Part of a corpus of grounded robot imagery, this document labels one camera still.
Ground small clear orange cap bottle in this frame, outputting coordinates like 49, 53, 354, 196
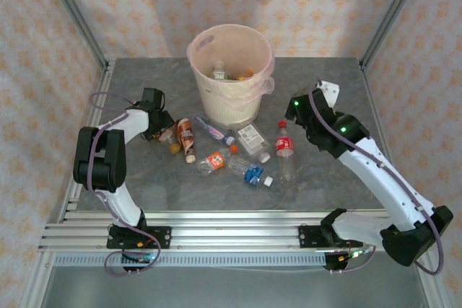
158, 129, 181, 154

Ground red gold label plastic bottle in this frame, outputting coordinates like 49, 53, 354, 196
175, 118, 198, 164

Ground red label cola bottle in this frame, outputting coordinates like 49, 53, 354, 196
275, 120, 297, 182

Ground purple label plastic bottle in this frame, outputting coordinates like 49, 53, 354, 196
193, 115, 235, 146

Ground orange label plastic bottle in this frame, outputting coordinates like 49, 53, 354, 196
196, 144, 239, 178

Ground square clear white label bottle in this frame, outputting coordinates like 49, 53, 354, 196
236, 123, 271, 164

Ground clear white cap bottle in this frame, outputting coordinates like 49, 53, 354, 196
210, 61, 232, 81

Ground blue label plastic bottle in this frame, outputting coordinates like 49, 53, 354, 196
227, 156, 274, 189

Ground pink plastic bin liner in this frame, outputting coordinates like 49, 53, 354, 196
186, 24, 276, 109

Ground cream plastic bin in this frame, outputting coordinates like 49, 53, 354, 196
186, 24, 276, 126

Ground small circuit board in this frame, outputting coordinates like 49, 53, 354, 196
121, 252, 158, 264
337, 248, 376, 262

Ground aluminium front mounting rails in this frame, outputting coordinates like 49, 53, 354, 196
38, 208, 389, 253

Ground aluminium frame side rail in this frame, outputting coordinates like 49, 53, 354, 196
57, 61, 116, 222
359, 61, 398, 179

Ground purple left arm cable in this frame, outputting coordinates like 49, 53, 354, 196
88, 91, 162, 277

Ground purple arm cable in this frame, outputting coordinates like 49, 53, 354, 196
308, 79, 445, 276
88, 91, 162, 277

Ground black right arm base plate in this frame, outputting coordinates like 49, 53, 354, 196
298, 224, 333, 250

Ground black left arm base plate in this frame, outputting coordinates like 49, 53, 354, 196
106, 224, 173, 250

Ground aluminium frame post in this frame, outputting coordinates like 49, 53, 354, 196
359, 0, 429, 69
414, 260, 443, 308
39, 0, 109, 67
19, 250, 55, 308

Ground grey slotted cable duct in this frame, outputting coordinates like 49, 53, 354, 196
53, 252, 328, 268

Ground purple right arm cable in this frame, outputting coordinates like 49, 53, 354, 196
308, 79, 445, 276

